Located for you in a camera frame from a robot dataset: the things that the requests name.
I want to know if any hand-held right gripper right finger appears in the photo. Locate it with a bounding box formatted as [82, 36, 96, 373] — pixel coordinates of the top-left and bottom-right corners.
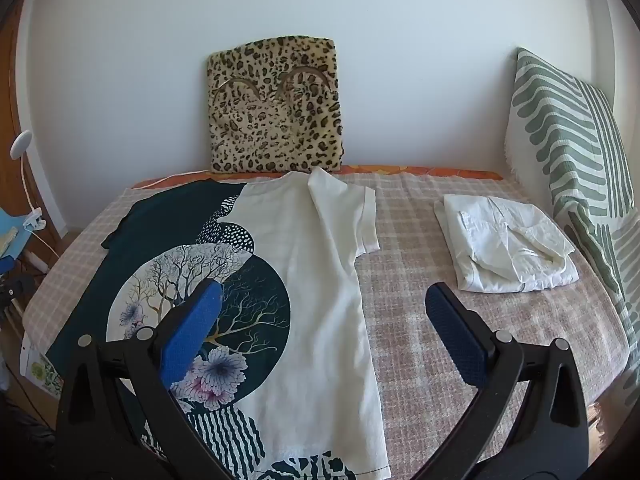
[415, 282, 591, 480]

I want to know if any folded white garment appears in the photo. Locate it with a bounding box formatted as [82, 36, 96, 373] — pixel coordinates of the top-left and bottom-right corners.
[434, 193, 580, 293]

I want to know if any blue object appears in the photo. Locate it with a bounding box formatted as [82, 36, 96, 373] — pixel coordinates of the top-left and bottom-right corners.
[0, 210, 32, 271]

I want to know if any leopard print cushion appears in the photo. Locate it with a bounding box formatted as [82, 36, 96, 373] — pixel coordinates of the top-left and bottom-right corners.
[206, 35, 346, 176]

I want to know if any teal and white printed t-shirt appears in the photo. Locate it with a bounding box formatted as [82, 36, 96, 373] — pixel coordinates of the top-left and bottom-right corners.
[47, 167, 391, 480]

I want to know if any beige plaid blanket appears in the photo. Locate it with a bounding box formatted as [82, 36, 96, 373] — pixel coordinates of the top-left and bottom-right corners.
[20, 167, 631, 480]

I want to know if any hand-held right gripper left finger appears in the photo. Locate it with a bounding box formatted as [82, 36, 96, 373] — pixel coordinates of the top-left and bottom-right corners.
[55, 280, 266, 480]

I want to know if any white clip lamp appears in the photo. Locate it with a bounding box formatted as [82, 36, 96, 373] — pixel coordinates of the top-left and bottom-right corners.
[10, 130, 47, 235]

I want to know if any white green patterned pillow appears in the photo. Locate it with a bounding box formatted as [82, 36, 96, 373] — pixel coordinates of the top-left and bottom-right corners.
[502, 47, 640, 381]

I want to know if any white floral box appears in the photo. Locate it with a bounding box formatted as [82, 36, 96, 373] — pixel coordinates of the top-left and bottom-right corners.
[20, 339, 67, 402]

